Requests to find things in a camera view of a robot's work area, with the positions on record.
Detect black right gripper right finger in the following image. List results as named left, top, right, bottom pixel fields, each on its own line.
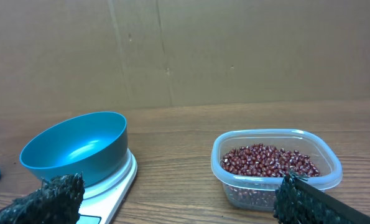
left=273, top=172, right=370, bottom=224

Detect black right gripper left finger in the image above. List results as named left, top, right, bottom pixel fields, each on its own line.
left=0, top=173, right=85, bottom=224

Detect white digital kitchen scale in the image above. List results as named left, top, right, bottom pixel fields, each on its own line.
left=76, top=150, right=137, bottom=224

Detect teal blue bowl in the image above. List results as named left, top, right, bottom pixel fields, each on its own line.
left=19, top=111, right=128, bottom=186

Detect red adzuki beans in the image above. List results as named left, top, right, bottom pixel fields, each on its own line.
left=220, top=143, right=321, bottom=177

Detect clear plastic food container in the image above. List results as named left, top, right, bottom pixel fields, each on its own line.
left=211, top=129, right=343, bottom=211

